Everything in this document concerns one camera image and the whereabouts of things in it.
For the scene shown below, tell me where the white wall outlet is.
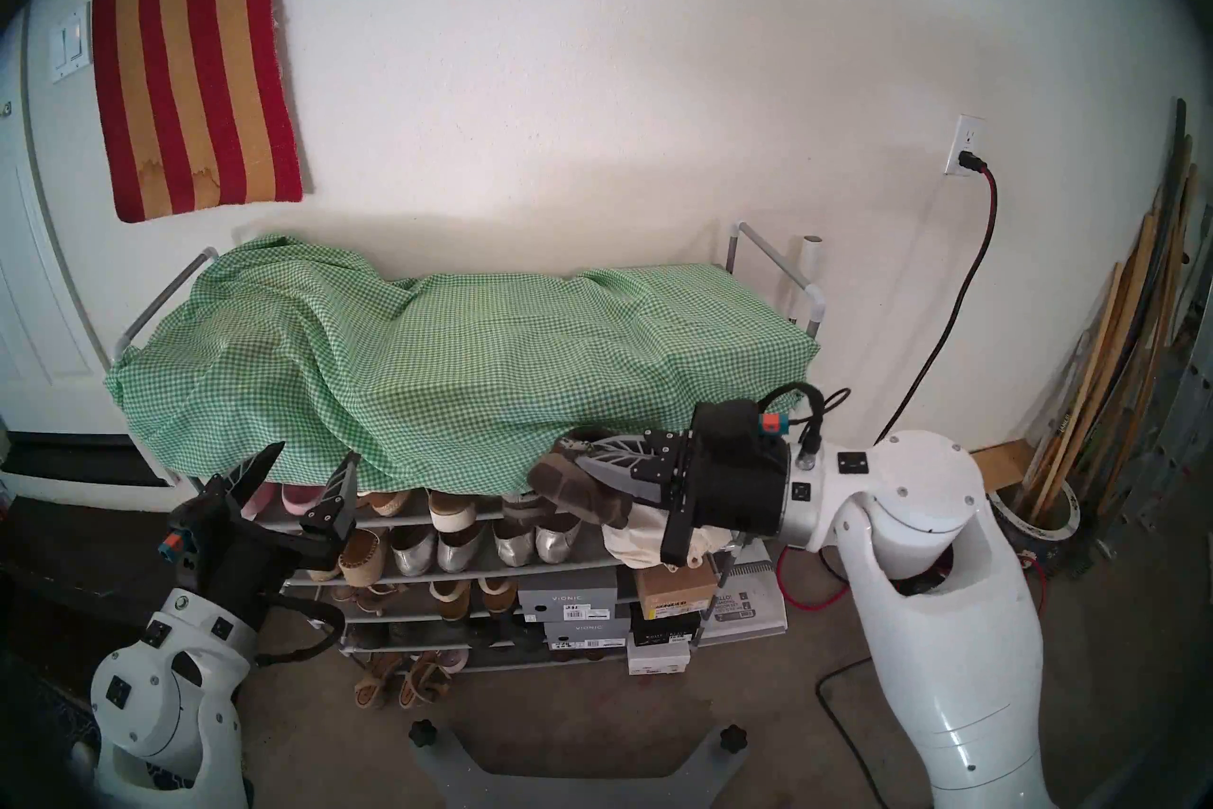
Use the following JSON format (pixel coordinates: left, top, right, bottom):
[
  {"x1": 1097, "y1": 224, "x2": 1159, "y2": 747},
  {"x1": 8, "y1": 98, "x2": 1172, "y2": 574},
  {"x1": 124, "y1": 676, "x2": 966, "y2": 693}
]
[{"x1": 944, "y1": 114, "x2": 985, "y2": 178}]

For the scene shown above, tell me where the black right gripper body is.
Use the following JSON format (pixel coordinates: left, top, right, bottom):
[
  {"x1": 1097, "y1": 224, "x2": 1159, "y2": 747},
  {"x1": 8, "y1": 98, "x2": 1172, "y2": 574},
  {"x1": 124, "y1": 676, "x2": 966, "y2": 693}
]
[{"x1": 661, "y1": 400, "x2": 793, "y2": 567}]

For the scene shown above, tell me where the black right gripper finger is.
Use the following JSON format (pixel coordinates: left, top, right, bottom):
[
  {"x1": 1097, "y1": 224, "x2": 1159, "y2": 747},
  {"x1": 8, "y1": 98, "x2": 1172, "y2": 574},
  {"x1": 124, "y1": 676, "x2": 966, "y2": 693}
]
[{"x1": 576, "y1": 430, "x2": 691, "y2": 488}]

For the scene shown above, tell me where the grey metal shoe rack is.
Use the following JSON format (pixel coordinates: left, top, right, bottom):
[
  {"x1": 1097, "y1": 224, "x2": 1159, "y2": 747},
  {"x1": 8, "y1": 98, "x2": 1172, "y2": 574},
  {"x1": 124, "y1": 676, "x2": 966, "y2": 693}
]
[{"x1": 114, "y1": 221, "x2": 827, "y2": 675}]

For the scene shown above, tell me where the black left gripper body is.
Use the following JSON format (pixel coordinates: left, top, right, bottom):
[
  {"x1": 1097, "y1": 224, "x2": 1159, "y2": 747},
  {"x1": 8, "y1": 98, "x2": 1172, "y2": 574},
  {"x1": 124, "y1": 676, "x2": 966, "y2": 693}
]
[{"x1": 161, "y1": 478, "x2": 356, "y2": 630}]

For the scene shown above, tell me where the wooden sticks bundle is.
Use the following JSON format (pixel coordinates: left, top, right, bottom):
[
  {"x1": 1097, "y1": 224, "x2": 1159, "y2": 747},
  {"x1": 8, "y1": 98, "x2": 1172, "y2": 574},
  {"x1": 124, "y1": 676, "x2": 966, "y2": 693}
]
[{"x1": 1080, "y1": 97, "x2": 1188, "y2": 457}]

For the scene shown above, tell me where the grey metal ladder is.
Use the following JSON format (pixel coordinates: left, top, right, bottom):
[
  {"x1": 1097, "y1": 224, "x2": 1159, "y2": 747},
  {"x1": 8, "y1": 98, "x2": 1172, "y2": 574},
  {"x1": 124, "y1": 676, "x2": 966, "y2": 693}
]
[{"x1": 1099, "y1": 324, "x2": 1213, "y2": 552}]

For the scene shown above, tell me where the white shoebox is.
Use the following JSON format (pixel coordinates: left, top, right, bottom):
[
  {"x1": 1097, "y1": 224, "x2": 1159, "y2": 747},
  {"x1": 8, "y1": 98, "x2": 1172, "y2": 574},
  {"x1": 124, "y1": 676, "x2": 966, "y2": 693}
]
[{"x1": 625, "y1": 636, "x2": 693, "y2": 678}]

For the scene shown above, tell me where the red tan striped wall hanging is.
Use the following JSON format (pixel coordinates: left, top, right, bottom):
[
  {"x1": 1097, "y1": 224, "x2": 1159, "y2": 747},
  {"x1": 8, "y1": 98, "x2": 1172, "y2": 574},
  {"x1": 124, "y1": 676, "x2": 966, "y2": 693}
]
[{"x1": 92, "y1": 0, "x2": 304, "y2": 224}]

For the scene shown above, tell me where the dark patterned rug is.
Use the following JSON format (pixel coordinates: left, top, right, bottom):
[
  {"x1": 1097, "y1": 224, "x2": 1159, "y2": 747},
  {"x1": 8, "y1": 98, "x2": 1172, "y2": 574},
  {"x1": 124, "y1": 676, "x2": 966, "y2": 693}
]
[{"x1": 14, "y1": 674, "x2": 96, "y2": 780}]

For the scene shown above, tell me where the tan strappy sandal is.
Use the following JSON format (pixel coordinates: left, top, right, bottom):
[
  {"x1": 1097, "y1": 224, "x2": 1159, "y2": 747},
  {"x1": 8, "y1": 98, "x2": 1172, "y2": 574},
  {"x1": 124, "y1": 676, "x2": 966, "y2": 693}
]
[
  {"x1": 353, "y1": 654, "x2": 394, "y2": 710},
  {"x1": 396, "y1": 651, "x2": 454, "y2": 709}
]

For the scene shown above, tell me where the red black power cord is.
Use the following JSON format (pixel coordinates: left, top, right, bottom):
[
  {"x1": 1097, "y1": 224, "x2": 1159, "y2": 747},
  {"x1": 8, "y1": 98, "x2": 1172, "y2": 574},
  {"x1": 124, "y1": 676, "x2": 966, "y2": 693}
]
[{"x1": 775, "y1": 151, "x2": 999, "y2": 615}]

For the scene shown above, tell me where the white plastic pipe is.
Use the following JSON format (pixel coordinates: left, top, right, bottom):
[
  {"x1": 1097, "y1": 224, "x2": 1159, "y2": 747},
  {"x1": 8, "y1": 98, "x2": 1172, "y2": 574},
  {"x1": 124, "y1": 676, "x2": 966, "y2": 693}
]
[{"x1": 799, "y1": 236, "x2": 825, "y2": 315}]

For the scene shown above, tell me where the tan wooden slat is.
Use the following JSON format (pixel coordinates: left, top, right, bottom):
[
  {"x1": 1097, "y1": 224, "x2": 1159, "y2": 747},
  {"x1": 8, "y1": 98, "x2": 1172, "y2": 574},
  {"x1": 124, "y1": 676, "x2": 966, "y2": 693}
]
[
  {"x1": 1042, "y1": 191, "x2": 1176, "y2": 524},
  {"x1": 1023, "y1": 259, "x2": 1126, "y2": 519}
]

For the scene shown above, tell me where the white sole platform shoe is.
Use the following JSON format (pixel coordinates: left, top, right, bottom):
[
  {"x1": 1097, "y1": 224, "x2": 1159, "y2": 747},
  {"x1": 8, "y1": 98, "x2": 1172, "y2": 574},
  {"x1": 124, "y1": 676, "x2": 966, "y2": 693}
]
[{"x1": 427, "y1": 490, "x2": 480, "y2": 535}]

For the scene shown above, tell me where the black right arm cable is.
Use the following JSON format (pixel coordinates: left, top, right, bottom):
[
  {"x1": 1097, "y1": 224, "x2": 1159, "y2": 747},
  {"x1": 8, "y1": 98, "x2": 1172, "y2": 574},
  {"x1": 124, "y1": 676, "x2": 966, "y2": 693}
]
[{"x1": 761, "y1": 382, "x2": 852, "y2": 462}]

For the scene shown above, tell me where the mauve strappy sandal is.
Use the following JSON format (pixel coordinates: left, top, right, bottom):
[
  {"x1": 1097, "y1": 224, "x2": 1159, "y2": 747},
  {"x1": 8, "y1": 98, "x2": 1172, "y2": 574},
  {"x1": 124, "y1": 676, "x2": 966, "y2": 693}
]
[{"x1": 332, "y1": 580, "x2": 404, "y2": 620}]

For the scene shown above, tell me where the green gingham cloth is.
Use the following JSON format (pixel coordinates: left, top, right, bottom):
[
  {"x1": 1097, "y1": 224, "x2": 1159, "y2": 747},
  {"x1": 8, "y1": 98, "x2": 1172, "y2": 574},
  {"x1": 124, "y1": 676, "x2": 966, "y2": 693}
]
[{"x1": 104, "y1": 236, "x2": 822, "y2": 497}]

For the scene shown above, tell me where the black boot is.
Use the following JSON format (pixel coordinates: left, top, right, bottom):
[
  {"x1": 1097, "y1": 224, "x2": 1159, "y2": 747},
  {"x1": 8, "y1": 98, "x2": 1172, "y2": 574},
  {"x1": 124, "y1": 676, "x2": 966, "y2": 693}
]
[{"x1": 469, "y1": 618, "x2": 543, "y2": 652}]

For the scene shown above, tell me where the brown cardboard piece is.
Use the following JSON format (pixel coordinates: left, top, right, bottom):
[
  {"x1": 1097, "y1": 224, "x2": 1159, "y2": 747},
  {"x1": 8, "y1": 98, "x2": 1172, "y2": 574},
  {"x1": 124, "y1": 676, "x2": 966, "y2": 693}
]
[{"x1": 969, "y1": 437, "x2": 1034, "y2": 491}]

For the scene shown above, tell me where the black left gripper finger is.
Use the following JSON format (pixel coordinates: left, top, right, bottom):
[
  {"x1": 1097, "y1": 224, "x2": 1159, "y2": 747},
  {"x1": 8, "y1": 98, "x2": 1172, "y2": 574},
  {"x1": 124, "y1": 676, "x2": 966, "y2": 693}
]
[
  {"x1": 201, "y1": 439, "x2": 288, "y2": 507},
  {"x1": 300, "y1": 451, "x2": 363, "y2": 539}
]

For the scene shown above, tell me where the black shoebox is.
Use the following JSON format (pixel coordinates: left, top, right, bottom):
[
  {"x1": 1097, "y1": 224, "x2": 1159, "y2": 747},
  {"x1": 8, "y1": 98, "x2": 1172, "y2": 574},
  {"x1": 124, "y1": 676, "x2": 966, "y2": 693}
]
[{"x1": 629, "y1": 606, "x2": 704, "y2": 649}]

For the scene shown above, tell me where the grey Vionic shoebox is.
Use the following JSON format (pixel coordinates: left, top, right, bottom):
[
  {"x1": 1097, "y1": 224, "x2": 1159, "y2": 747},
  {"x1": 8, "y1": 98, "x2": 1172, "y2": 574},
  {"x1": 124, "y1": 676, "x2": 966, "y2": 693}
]
[
  {"x1": 517, "y1": 567, "x2": 622, "y2": 625},
  {"x1": 542, "y1": 619, "x2": 631, "y2": 656}
]

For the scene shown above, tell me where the patterned pot with white rim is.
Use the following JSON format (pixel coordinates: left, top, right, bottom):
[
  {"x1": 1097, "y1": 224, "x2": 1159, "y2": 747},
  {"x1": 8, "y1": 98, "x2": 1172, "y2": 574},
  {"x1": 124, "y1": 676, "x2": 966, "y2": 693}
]
[{"x1": 995, "y1": 480, "x2": 1083, "y2": 566}]

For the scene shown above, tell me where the white light switch plate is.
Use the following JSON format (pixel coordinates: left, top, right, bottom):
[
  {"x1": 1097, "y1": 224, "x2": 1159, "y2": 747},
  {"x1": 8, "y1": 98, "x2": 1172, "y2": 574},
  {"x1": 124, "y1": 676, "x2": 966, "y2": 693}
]
[{"x1": 49, "y1": 1, "x2": 93, "y2": 84}]

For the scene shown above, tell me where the thin black floor cable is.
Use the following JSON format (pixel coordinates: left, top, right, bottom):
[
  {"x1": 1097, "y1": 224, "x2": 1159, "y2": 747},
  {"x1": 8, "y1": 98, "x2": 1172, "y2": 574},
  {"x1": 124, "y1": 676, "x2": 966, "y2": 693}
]
[{"x1": 815, "y1": 654, "x2": 913, "y2": 808}]

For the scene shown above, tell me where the grey robot base frame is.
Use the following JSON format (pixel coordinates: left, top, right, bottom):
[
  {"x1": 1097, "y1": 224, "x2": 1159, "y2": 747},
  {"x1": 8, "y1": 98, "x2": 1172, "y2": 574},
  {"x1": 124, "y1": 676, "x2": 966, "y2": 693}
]
[{"x1": 409, "y1": 722, "x2": 750, "y2": 809}]

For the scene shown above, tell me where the white cloth drawstring bag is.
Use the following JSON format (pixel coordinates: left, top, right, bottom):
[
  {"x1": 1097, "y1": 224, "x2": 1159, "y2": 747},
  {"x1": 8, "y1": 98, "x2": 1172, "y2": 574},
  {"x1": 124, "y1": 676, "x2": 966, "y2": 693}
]
[{"x1": 602, "y1": 502, "x2": 740, "y2": 572}]

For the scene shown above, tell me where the dark brown step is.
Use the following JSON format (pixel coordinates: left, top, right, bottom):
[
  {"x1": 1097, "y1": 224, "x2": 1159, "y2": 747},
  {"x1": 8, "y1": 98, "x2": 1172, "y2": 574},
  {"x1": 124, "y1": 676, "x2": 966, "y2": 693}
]
[{"x1": 0, "y1": 494, "x2": 190, "y2": 618}]

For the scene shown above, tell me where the white panel door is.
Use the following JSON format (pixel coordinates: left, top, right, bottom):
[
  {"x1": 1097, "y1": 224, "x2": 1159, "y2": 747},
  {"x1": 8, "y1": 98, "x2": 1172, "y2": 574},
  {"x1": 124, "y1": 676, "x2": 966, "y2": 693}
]
[{"x1": 0, "y1": 11, "x2": 115, "y2": 438}]

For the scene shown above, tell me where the silver flat shoe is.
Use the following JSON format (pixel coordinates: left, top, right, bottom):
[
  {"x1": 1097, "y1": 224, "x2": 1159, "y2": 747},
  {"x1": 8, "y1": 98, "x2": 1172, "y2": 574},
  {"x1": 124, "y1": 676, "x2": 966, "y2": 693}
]
[
  {"x1": 390, "y1": 525, "x2": 439, "y2": 578},
  {"x1": 493, "y1": 523, "x2": 537, "y2": 569},
  {"x1": 438, "y1": 525, "x2": 486, "y2": 574},
  {"x1": 535, "y1": 521, "x2": 581, "y2": 564}
]

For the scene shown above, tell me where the brown cardboard shoebox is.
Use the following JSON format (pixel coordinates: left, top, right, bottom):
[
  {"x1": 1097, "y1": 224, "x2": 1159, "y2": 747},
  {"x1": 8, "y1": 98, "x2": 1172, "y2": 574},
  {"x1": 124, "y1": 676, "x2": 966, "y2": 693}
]
[{"x1": 633, "y1": 561, "x2": 718, "y2": 621}]

